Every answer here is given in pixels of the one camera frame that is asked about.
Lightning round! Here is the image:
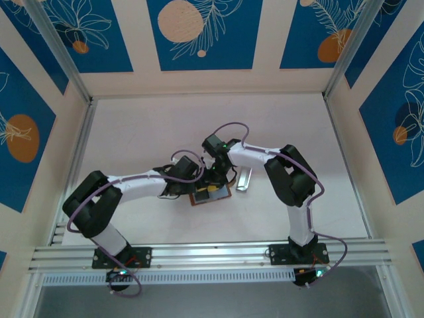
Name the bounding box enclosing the aluminium table edge rail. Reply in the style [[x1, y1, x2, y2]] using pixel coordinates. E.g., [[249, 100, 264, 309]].
[[48, 99, 97, 246], [323, 95, 374, 240]]

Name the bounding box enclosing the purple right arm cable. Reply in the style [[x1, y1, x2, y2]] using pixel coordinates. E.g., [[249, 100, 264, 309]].
[[211, 121, 348, 289]]

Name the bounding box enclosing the silver metal card stand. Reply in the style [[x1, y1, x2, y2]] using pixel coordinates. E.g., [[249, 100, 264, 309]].
[[235, 167, 253, 193]]

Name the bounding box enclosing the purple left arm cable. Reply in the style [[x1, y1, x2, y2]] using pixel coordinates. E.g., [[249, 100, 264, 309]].
[[67, 149, 206, 299]]

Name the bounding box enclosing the aluminium frame post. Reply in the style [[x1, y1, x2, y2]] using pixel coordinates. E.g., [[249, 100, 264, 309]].
[[25, 0, 94, 104], [323, 0, 382, 101]]

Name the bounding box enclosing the black electronics board with led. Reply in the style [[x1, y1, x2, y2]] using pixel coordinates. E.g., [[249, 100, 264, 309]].
[[293, 266, 332, 288], [105, 268, 133, 293]]

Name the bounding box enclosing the aluminium rail beam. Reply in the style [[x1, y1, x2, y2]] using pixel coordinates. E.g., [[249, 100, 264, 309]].
[[28, 238, 395, 272]]

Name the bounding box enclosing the brown leather card holder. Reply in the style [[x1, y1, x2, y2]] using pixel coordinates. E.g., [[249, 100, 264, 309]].
[[187, 184, 232, 207]]

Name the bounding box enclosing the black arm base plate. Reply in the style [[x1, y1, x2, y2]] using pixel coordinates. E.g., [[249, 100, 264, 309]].
[[91, 245, 153, 270], [268, 243, 331, 266]]

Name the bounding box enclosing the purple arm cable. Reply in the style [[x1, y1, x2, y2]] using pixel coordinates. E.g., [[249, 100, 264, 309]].
[[67, 149, 206, 299], [211, 121, 348, 289]]

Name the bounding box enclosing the white slotted cable duct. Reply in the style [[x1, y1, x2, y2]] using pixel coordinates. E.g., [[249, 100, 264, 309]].
[[41, 268, 299, 286]]

